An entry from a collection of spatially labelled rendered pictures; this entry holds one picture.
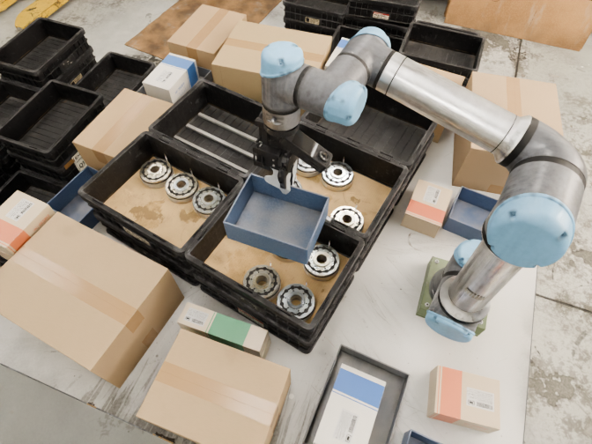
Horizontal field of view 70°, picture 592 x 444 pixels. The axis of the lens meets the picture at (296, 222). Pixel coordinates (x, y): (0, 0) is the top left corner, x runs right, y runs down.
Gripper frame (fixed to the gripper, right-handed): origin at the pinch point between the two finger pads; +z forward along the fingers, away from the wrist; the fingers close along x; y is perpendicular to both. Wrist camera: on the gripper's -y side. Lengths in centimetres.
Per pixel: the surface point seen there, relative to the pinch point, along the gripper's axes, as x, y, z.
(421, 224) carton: -32, -35, 35
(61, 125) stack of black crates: -42, 134, 60
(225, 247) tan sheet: 5.0, 17.9, 29.2
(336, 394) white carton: 30, -26, 35
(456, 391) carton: 17, -55, 36
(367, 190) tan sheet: -31.3, -14.9, 26.6
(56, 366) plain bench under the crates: 50, 49, 46
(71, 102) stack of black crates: -57, 139, 59
